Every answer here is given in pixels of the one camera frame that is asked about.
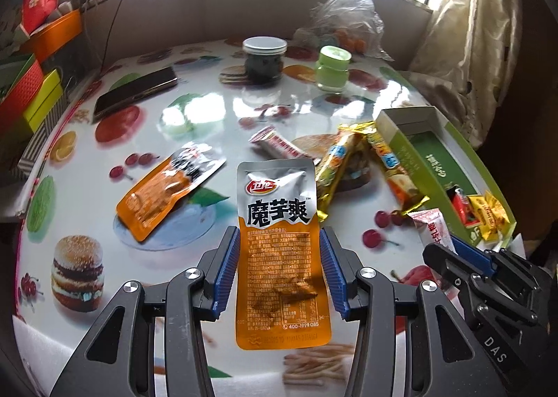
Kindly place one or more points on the black smartphone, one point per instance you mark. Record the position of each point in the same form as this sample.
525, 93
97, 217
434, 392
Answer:
138, 89

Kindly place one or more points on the pink white candy wrapper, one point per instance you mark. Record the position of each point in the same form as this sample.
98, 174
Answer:
432, 228

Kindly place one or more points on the green white cardboard box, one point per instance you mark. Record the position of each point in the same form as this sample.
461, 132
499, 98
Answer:
440, 160

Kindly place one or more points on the red white nougat candy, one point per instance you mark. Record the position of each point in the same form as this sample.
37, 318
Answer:
276, 145

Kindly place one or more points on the green glass jar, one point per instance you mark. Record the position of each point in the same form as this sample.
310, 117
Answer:
332, 68

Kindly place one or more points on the yellow candy packet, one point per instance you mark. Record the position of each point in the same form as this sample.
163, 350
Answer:
492, 216

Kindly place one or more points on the dark jar white lid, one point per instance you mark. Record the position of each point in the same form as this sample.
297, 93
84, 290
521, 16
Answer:
264, 58

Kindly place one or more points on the black white striped box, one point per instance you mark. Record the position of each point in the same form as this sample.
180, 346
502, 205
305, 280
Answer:
32, 151

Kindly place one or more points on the gold rice stick snack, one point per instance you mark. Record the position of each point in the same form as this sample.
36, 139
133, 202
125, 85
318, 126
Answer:
345, 166
409, 196

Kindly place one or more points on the red small snack packet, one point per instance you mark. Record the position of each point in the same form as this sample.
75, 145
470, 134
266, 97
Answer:
461, 205

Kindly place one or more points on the orange silver konjac pouch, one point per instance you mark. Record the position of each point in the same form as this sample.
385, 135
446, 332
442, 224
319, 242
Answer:
281, 300

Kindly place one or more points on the clear plastic bag with fruit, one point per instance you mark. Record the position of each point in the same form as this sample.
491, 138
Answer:
353, 25

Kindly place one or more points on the floral beige curtain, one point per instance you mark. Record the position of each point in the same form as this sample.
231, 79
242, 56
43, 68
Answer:
466, 61

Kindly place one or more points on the red box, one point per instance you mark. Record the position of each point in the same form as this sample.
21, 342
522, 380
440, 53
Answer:
21, 80

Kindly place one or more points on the yellow green box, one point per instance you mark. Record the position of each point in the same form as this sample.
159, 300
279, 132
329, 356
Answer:
37, 111

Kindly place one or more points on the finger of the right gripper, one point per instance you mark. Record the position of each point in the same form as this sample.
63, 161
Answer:
473, 250
440, 259

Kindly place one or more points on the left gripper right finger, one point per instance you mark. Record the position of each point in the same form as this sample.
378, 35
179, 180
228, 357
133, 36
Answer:
442, 356

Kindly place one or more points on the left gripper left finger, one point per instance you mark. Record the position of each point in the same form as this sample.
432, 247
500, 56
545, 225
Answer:
116, 356

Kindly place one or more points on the orange box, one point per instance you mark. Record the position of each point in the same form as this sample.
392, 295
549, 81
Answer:
46, 42

